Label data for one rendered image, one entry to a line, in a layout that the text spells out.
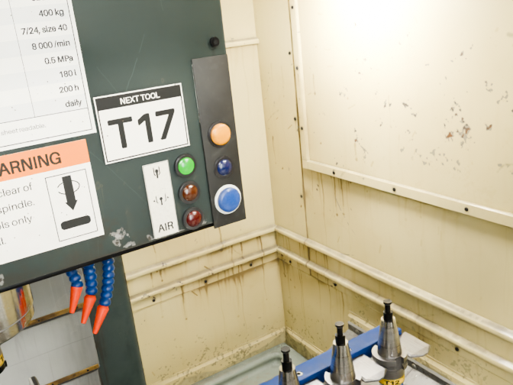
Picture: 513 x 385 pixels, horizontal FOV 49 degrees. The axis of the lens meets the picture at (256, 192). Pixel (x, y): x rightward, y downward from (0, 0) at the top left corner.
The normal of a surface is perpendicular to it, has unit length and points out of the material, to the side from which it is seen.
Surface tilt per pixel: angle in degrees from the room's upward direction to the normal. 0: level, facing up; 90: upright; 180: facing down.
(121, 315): 90
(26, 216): 90
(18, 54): 90
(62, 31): 90
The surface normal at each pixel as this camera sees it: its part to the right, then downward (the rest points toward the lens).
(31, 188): 0.53, 0.21
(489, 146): -0.84, 0.25
